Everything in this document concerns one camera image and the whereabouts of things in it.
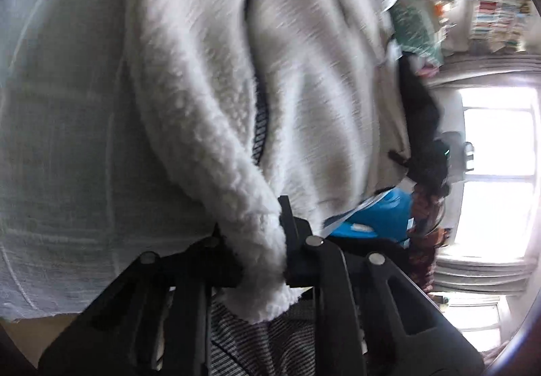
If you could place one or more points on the white fleece jacket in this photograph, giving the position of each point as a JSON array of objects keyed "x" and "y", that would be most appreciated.
[{"x": 245, "y": 101}]

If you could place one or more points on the black clothing pile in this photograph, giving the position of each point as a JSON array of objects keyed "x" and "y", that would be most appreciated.
[{"x": 427, "y": 164}]

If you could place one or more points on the bright window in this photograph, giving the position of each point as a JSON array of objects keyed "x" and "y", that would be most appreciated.
[{"x": 494, "y": 209}]

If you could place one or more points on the green patterned cushion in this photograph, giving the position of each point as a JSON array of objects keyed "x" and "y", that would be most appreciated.
[{"x": 415, "y": 31}]

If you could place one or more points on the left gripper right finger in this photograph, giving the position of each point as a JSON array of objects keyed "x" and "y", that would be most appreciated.
[{"x": 308, "y": 257}]

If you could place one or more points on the light blue bed sheet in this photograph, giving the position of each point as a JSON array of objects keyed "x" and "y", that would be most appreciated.
[{"x": 82, "y": 194}]

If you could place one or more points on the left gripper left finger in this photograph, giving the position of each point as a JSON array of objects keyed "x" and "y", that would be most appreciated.
[{"x": 213, "y": 262}]

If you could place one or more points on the blue bag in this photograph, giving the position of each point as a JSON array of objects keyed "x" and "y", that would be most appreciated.
[{"x": 384, "y": 216}]

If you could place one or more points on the bookshelf with books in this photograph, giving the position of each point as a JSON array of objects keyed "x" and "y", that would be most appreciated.
[{"x": 482, "y": 27}]

